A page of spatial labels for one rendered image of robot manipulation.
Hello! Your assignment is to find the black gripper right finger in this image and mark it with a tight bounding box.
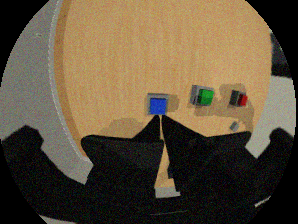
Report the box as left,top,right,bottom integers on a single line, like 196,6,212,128
161,116,251,192

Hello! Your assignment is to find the blue button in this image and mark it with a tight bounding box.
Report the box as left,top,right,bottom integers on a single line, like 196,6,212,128
148,93,169,116

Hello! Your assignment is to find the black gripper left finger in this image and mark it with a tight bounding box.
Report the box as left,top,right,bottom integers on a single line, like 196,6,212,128
80,115,165,189

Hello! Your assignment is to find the green button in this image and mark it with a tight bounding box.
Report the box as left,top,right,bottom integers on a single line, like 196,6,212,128
190,85,214,107

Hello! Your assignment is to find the red button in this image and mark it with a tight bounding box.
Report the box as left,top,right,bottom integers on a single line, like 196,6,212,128
229,89,249,107

